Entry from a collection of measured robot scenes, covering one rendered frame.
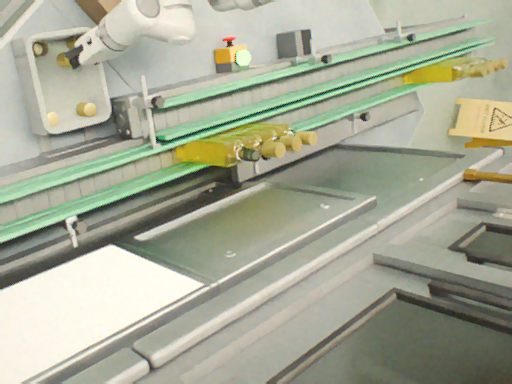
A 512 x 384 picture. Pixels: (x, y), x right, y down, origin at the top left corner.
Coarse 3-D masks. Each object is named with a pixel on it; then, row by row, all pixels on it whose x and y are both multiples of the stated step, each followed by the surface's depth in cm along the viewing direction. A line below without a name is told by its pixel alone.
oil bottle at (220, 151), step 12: (192, 144) 130; (204, 144) 127; (216, 144) 123; (228, 144) 121; (240, 144) 122; (180, 156) 135; (192, 156) 131; (204, 156) 128; (216, 156) 124; (228, 156) 121
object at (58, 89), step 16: (48, 32) 118; (64, 32) 120; (80, 32) 122; (64, 48) 128; (32, 64) 116; (48, 64) 125; (96, 64) 126; (48, 80) 126; (64, 80) 128; (80, 80) 131; (96, 80) 128; (48, 96) 126; (64, 96) 129; (80, 96) 131; (96, 96) 130; (64, 112) 129; (96, 112) 131; (48, 128) 119; (64, 128) 122
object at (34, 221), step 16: (384, 96) 182; (336, 112) 170; (352, 112) 168; (304, 128) 154; (144, 176) 129; (160, 176) 127; (176, 176) 127; (96, 192) 122; (112, 192) 121; (128, 192) 119; (48, 208) 116; (64, 208) 115; (80, 208) 112; (16, 224) 109; (32, 224) 107; (48, 224) 108; (0, 240) 102
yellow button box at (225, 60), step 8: (224, 48) 155; (232, 48) 153; (240, 48) 155; (216, 56) 158; (224, 56) 155; (232, 56) 154; (224, 64) 156; (232, 64) 154; (248, 64) 158; (224, 72) 157
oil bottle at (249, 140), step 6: (222, 132) 136; (228, 132) 134; (234, 132) 133; (240, 132) 132; (240, 138) 126; (246, 138) 125; (252, 138) 125; (258, 138) 125; (246, 144) 124; (252, 144) 124
